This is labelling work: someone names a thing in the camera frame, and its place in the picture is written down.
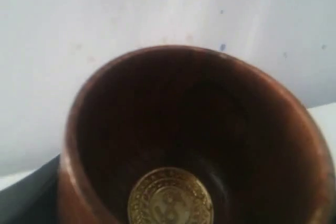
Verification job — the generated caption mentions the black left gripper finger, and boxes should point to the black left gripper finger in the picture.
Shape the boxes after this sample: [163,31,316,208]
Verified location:
[1,155,59,223]

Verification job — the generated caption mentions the gold coin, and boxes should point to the gold coin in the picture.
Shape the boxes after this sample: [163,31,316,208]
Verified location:
[128,167,214,224]

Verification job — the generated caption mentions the brown wooden cup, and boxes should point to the brown wooden cup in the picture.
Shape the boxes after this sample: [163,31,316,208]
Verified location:
[58,45,335,223]

